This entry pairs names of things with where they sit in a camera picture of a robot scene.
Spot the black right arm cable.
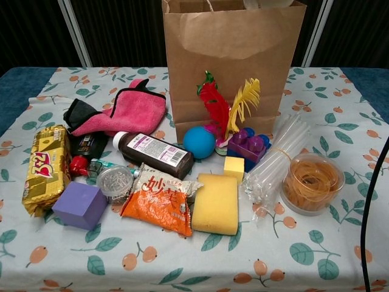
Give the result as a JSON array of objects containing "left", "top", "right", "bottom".
[{"left": 360, "top": 145, "right": 389, "bottom": 292}]

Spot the black screen panel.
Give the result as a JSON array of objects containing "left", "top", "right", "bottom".
[
  {"left": 291, "top": 0, "right": 322, "bottom": 68},
  {"left": 69, "top": 0, "right": 168, "bottom": 68},
  {"left": 311, "top": 0, "right": 389, "bottom": 68},
  {"left": 0, "top": 0, "right": 83, "bottom": 77}
]

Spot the transparent straw bundle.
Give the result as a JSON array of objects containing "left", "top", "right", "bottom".
[{"left": 241, "top": 114, "right": 314, "bottom": 228}]

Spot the blue rubber ball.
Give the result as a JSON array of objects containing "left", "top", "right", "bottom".
[{"left": 182, "top": 126, "right": 216, "bottom": 160}]

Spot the purple toy brick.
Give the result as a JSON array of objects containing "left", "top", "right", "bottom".
[{"left": 227, "top": 129, "right": 267, "bottom": 164}]

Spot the small yellow foam cube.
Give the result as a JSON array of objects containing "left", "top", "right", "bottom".
[{"left": 223, "top": 156, "right": 246, "bottom": 185}]

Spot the small red capped bottle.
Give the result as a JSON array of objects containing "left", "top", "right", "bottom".
[{"left": 69, "top": 155, "right": 89, "bottom": 176}]

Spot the blue toy brick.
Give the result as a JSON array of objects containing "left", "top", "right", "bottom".
[{"left": 243, "top": 127, "right": 273, "bottom": 173}]

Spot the colourful feather shuttlecock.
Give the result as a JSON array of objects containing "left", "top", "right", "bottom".
[{"left": 196, "top": 70, "right": 261, "bottom": 156}]

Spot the dark grey cloth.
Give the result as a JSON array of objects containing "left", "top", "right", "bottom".
[{"left": 63, "top": 98, "right": 104, "bottom": 132}]

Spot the orange snack packet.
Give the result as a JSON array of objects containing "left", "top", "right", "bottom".
[{"left": 120, "top": 162, "right": 204, "bottom": 237}]

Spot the clear cup with orange contents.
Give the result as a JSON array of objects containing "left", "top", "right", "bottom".
[{"left": 280, "top": 153, "right": 346, "bottom": 217}]

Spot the floral print tablecloth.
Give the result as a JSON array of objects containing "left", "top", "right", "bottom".
[{"left": 0, "top": 66, "right": 389, "bottom": 292}]

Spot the green toothpaste tube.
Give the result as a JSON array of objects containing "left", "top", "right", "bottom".
[{"left": 88, "top": 158, "right": 140, "bottom": 180}]

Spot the black red small pack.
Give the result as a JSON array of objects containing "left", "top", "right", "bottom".
[{"left": 69, "top": 132, "right": 109, "bottom": 159}]

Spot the brown paper shopping bag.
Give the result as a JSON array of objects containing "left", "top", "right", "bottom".
[{"left": 161, "top": 0, "right": 307, "bottom": 144}]

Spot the large yellow sponge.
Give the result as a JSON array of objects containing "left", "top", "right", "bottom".
[{"left": 191, "top": 173, "right": 239, "bottom": 237}]

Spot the brown medicine bottle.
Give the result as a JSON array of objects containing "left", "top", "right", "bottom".
[{"left": 112, "top": 131, "right": 195, "bottom": 180}]

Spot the purple foam cube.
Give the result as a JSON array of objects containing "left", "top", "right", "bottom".
[{"left": 51, "top": 181, "right": 109, "bottom": 231}]

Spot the white screen frame post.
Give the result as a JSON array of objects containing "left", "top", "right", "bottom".
[
  {"left": 300, "top": 0, "right": 334, "bottom": 68},
  {"left": 57, "top": 0, "right": 92, "bottom": 68}
]

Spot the pink microfiber cloth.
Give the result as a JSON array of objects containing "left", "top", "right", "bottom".
[{"left": 71, "top": 78, "right": 167, "bottom": 137}]

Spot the gold foil biscuit pack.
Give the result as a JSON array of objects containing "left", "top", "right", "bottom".
[{"left": 21, "top": 124, "right": 72, "bottom": 217}]

